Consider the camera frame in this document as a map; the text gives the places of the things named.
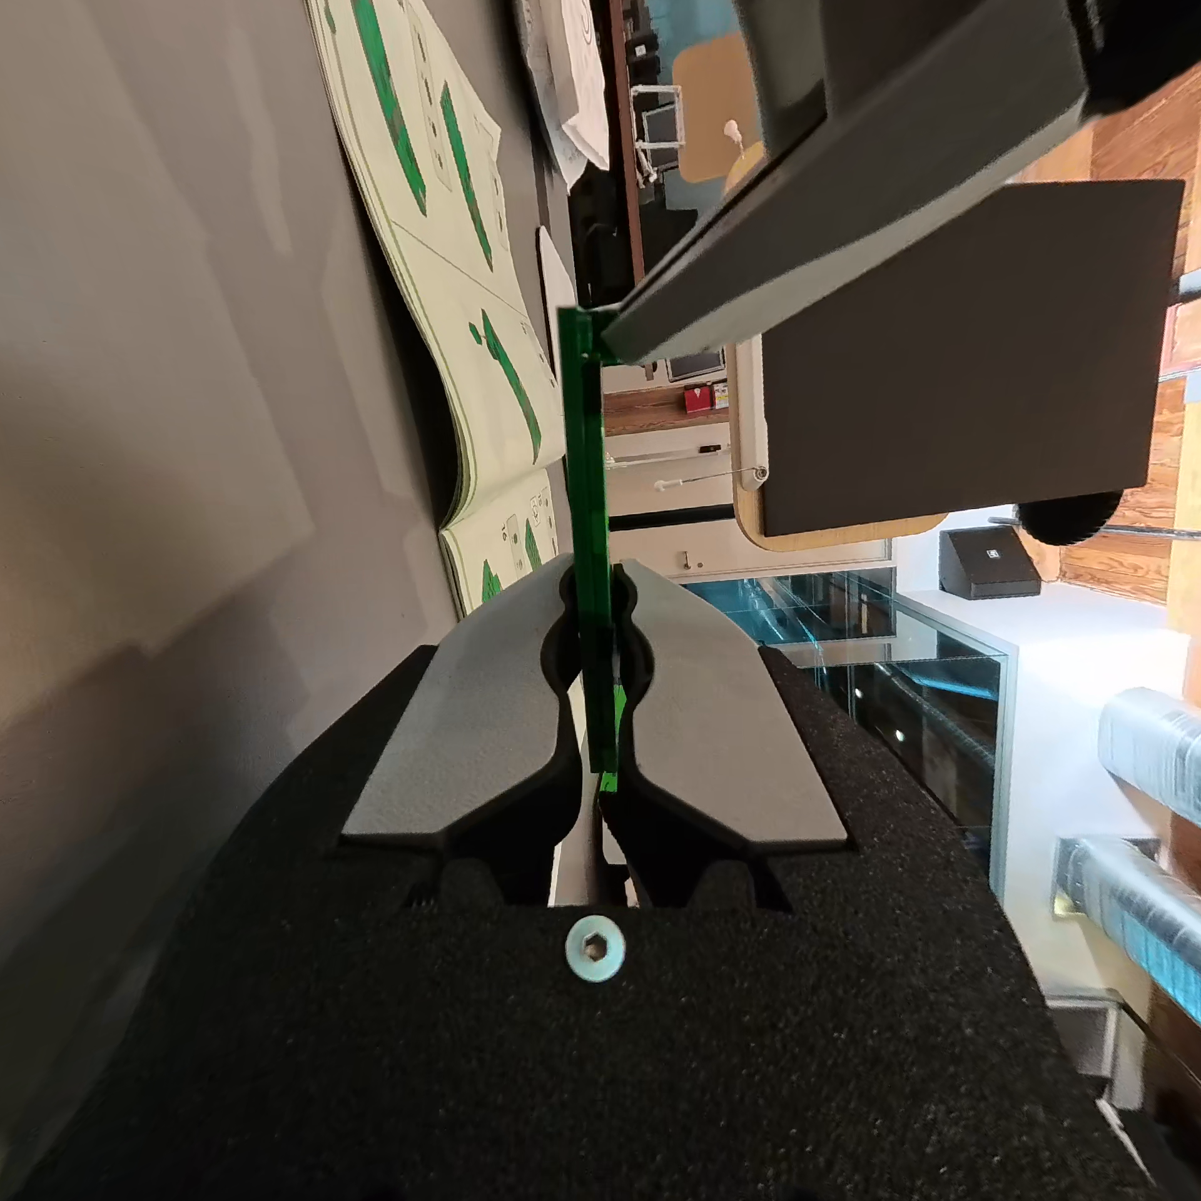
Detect open instruction booklet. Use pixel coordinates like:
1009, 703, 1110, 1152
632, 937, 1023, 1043
304, 0, 575, 620

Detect silver ventilation duct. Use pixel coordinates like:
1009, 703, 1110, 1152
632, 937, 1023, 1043
1051, 833, 1201, 1019
1096, 686, 1201, 819

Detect black speaker box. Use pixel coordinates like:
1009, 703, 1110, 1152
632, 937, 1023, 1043
938, 525, 1044, 601

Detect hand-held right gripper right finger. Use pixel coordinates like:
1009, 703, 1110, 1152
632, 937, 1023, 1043
603, 559, 852, 908

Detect white divider bracket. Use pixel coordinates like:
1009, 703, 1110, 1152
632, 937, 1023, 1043
604, 445, 771, 495

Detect green brick plate assembly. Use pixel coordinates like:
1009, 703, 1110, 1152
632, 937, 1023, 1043
557, 304, 628, 799

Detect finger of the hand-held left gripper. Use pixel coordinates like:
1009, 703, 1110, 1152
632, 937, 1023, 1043
598, 0, 1092, 369
734, 0, 829, 158

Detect light wooden divider panel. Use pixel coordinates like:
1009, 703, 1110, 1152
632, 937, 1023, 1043
670, 41, 769, 186

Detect glass partition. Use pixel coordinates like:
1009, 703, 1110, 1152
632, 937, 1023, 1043
683, 565, 1019, 893

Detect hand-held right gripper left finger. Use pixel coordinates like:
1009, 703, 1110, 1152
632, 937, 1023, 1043
340, 551, 589, 908

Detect black fuzzy object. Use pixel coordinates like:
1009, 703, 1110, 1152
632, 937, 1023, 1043
1013, 489, 1125, 548

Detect black desk divider panel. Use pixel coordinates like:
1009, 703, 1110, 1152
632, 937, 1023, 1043
733, 177, 1188, 555

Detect grey desk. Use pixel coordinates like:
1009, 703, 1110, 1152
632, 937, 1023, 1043
0, 0, 564, 1033

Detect dark wooden table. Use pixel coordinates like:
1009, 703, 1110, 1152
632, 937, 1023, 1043
605, 0, 650, 294

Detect white paper sheets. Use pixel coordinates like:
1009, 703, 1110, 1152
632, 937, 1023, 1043
514, 0, 613, 188

